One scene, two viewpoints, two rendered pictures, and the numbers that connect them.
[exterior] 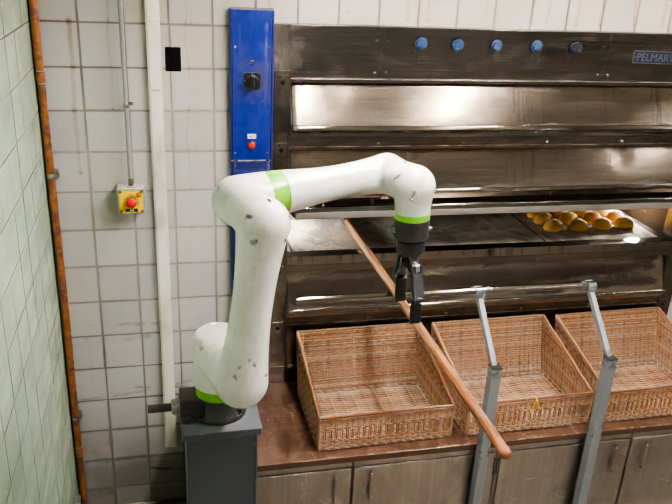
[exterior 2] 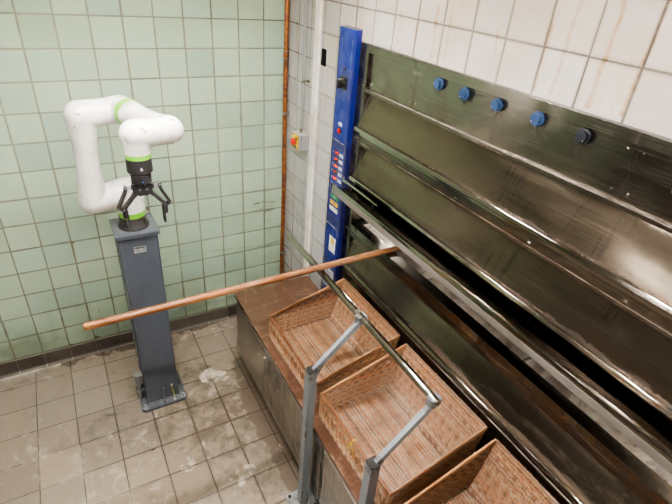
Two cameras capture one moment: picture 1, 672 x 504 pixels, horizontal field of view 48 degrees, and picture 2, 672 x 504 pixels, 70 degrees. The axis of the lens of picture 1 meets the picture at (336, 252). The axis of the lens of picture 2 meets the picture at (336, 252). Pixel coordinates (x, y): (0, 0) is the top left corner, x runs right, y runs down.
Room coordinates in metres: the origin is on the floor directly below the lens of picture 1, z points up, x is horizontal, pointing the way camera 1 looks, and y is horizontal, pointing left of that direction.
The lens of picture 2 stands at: (2.04, -2.01, 2.41)
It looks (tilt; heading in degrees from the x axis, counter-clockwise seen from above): 31 degrees down; 72
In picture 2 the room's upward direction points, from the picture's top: 5 degrees clockwise
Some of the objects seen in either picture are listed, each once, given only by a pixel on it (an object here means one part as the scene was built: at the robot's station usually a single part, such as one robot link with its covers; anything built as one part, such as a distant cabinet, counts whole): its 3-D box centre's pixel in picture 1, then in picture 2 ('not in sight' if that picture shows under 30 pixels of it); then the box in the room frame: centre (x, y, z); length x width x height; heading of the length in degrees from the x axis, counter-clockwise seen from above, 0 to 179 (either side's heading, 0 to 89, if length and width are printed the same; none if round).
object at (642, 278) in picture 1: (485, 281); (453, 347); (3.05, -0.67, 1.02); 1.79 x 0.11 x 0.19; 104
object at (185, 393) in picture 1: (198, 401); (131, 214); (1.69, 0.35, 1.23); 0.26 x 0.15 x 0.06; 104
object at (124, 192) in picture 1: (131, 198); (300, 140); (2.65, 0.78, 1.46); 0.10 x 0.07 x 0.10; 104
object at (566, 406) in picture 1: (507, 370); (396, 420); (2.79, -0.76, 0.72); 0.56 x 0.49 x 0.28; 105
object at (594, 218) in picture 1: (563, 205); not in sight; (3.61, -1.13, 1.21); 0.61 x 0.48 x 0.06; 14
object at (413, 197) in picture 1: (411, 190); (137, 138); (1.84, -0.19, 1.81); 0.13 x 0.11 x 0.14; 29
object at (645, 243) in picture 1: (487, 250); (464, 321); (3.07, -0.67, 1.16); 1.80 x 0.06 x 0.04; 104
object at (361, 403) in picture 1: (371, 381); (330, 335); (2.65, -0.17, 0.72); 0.56 x 0.49 x 0.28; 105
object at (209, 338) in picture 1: (220, 362); (126, 197); (1.70, 0.29, 1.36); 0.16 x 0.13 x 0.19; 29
